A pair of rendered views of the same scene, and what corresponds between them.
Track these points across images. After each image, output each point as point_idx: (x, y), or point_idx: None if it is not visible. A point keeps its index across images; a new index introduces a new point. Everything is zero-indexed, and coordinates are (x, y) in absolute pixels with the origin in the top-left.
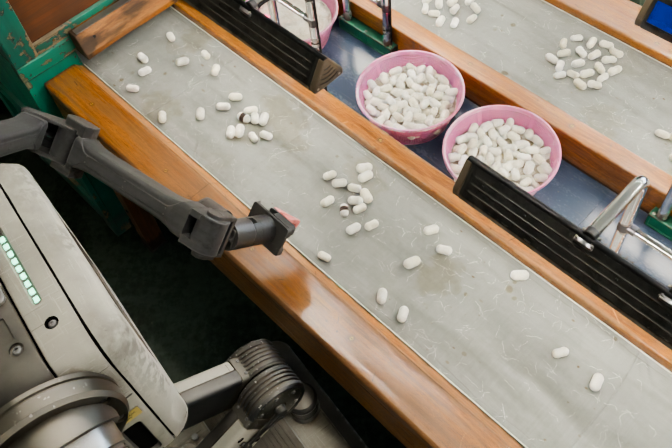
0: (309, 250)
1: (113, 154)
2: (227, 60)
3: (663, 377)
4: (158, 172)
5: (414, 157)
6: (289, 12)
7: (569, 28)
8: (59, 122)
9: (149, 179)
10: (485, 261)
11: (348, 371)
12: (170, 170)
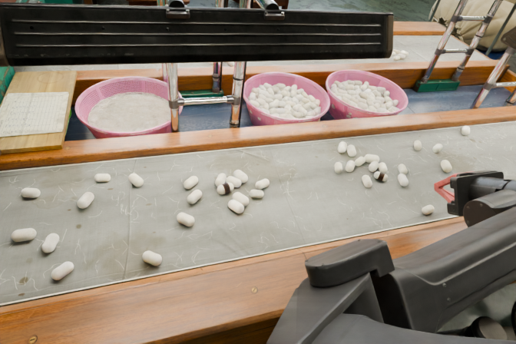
0: (414, 217)
1: None
2: (130, 168)
3: None
4: (251, 299)
5: (352, 120)
6: (123, 109)
7: None
8: (344, 290)
9: (497, 219)
10: (448, 138)
11: None
12: (257, 284)
